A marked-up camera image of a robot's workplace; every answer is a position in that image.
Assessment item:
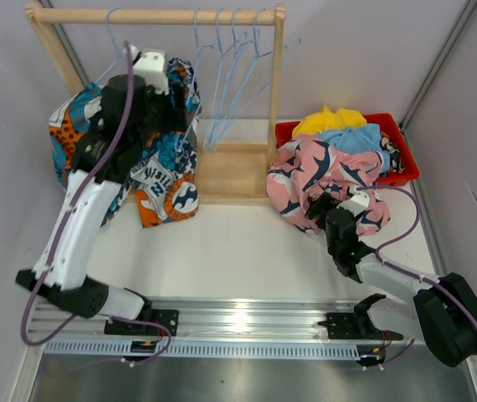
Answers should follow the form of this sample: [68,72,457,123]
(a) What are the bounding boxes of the pink white patterned shorts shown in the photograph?
[267,134,391,236]

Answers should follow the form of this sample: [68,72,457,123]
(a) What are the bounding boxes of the blue orange patchwork shorts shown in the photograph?
[49,57,202,228]

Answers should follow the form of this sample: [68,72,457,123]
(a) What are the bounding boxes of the light blue shorts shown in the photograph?
[316,123,391,173]

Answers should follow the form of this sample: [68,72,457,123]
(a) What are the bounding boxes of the yellow shorts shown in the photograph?
[292,106,367,137]

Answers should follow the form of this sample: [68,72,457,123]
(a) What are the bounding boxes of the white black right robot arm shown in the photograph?
[306,191,477,368]

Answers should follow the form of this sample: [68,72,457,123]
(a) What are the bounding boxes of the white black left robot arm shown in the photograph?
[15,75,187,335]

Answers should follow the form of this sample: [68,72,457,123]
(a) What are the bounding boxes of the wooden clothes rack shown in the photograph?
[25,1,285,205]

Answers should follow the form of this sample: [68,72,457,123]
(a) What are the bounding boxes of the red plastic bin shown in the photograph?
[275,107,419,187]

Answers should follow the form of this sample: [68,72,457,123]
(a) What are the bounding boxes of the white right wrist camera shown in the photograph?
[337,186,371,219]

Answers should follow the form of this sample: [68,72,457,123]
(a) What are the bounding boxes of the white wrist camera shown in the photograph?
[337,186,371,219]
[122,44,169,95]

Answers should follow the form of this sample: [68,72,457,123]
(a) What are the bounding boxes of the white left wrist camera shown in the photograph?
[122,44,169,95]

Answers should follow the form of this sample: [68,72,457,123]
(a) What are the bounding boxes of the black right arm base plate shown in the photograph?
[317,293,403,341]

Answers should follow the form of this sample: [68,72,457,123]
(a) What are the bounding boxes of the slotted cable duct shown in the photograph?
[44,338,361,361]

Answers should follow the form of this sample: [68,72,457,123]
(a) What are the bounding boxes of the aluminium mounting rail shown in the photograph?
[27,296,477,347]

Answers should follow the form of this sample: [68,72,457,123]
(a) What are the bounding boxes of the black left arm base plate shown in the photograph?
[103,307,180,338]

